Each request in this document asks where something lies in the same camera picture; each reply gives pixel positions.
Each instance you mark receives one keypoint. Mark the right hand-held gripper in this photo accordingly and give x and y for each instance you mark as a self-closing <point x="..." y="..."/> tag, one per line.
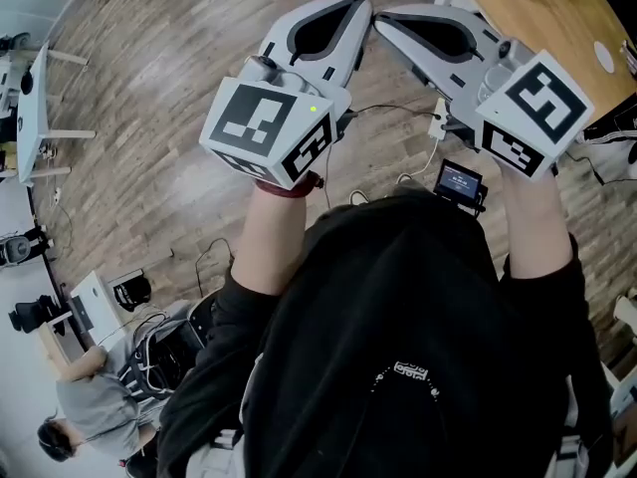
<point x="542" y="102"/>

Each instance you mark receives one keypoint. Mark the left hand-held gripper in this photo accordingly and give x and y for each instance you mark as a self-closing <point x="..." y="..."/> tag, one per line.
<point x="249" y="117"/>

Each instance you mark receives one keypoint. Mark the person's left forearm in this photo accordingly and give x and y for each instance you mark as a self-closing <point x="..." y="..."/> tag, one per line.
<point x="271" y="237"/>

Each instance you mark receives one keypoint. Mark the person's right forearm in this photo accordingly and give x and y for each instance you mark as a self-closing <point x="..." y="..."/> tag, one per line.
<point x="537" y="227"/>

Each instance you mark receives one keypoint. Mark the white power strip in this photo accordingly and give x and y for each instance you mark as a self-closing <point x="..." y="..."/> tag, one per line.
<point x="439" y="117"/>

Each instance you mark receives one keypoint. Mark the round wooden table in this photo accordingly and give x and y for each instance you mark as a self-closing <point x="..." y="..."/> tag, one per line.
<point x="557" y="28"/>

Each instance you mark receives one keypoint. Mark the small black screen device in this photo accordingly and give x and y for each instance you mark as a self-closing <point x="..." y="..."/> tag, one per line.
<point x="458" y="179"/>

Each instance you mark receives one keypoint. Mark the person's right shoe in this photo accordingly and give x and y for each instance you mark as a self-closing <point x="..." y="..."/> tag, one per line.
<point x="404" y="177"/>

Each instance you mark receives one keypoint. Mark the person's shoe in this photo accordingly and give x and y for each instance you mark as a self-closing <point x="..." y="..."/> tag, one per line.
<point x="404" y="177"/>
<point x="359" y="197"/>

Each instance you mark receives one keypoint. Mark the white round coaster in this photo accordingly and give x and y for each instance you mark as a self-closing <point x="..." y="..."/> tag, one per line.
<point x="604" y="56"/>

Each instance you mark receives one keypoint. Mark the person's left shoe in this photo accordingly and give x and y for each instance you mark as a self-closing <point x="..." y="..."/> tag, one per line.
<point x="359" y="197"/>

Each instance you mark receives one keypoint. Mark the black striped jacket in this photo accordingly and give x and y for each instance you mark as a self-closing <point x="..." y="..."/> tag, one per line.
<point x="612" y="122"/>

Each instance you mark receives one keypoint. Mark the person's black sweatshirt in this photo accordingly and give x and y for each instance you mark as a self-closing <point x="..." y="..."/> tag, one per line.
<point x="398" y="292"/>

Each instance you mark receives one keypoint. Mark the black round object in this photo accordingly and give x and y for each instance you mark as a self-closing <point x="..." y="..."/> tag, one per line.
<point x="26" y="82"/>

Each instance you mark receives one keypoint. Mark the white desk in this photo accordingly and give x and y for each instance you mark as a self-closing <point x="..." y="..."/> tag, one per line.
<point x="32" y="117"/>

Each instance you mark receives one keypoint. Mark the black bag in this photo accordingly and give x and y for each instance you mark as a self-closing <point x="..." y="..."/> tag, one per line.
<point x="130" y="294"/>

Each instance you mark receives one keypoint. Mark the black backpack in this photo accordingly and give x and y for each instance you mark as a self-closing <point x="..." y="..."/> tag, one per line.
<point x="169" y="351"/>

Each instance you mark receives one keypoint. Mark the white box stand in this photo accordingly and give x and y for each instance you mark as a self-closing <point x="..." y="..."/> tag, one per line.
<point x="94" y="307"/>

